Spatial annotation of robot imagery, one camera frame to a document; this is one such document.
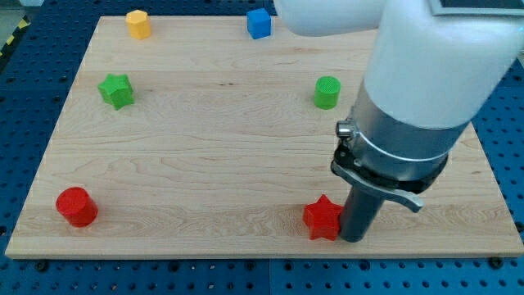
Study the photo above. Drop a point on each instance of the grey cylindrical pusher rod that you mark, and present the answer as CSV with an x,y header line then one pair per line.
x,y
357,214

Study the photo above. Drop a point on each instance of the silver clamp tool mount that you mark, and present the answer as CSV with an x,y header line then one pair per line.
x,y
385,159

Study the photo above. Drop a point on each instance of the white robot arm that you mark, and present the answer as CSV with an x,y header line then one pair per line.
x,y
433,66

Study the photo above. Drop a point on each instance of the red star block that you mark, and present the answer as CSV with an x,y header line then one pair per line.
x,y
322,218

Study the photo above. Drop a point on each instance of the green cylinder block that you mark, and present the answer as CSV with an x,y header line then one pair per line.
x,y
326,93

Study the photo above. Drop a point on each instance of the wooden board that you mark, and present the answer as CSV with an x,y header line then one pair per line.
x,y
222,150

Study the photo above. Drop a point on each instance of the blue cube block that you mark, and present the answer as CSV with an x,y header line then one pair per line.
x,y
258,23

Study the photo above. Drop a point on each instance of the green star block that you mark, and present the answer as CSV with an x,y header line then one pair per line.
x,y
116,90

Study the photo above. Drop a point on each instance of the yellow hexagon block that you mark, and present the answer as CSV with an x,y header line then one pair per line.
x,y
138,24

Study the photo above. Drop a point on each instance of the red cylinder block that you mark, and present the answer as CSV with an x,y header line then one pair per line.
x,y
77,207

